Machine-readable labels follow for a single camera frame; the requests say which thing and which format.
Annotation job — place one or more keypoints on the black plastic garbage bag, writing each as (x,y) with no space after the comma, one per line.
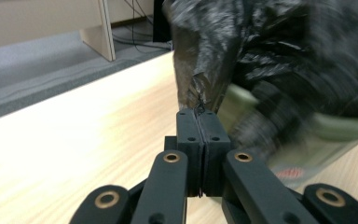
(279,53)

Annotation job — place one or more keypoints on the beige wooden furniture panel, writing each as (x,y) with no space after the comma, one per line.
(101,34)

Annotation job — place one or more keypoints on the black box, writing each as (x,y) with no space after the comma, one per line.
(161,21)

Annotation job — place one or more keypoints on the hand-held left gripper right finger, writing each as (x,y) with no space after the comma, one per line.
(215,152)

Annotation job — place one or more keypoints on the olive green trash bin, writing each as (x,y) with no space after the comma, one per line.
(338,126)

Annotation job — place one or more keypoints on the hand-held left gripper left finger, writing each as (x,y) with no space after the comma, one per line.
(190,149)

